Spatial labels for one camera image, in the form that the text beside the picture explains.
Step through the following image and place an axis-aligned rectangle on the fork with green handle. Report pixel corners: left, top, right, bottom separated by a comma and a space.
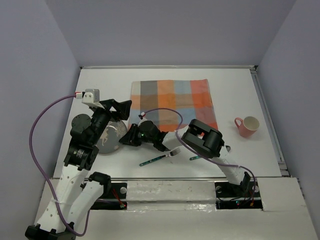
139, 148, 181, 167

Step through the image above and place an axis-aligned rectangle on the spoon with green handle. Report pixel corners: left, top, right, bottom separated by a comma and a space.
189, 145, 232, 161

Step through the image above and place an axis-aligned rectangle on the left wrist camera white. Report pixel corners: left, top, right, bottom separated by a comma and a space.
75, 89, 104, 109

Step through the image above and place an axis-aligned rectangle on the grey reindeer plate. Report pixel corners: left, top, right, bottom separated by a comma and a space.
96, 120, 128, 155

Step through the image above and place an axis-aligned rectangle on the pink mug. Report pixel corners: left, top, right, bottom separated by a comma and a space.
234, 116, 260, 138

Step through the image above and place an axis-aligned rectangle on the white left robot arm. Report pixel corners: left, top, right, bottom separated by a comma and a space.
25, 99, 132, 240

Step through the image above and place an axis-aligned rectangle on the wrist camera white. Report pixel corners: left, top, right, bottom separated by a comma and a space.
138, 112, 148, 125
75, 89, 104, 109

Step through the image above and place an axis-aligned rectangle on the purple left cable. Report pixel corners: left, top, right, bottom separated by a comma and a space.
29, 93, 121, 237

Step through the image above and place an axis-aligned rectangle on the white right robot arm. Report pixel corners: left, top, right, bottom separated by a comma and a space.
119, 119, 251, 193

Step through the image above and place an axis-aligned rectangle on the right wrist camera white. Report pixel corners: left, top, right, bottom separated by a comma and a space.
138, 112, 148, 125

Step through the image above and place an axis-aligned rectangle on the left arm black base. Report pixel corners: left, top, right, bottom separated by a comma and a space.
90, 182, 128, 211

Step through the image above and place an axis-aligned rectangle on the checkered orange blue cloth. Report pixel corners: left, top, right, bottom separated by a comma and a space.
128, 79, 218, 132

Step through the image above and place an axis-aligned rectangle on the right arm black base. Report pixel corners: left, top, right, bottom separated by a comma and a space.
214, 181, 263, 210

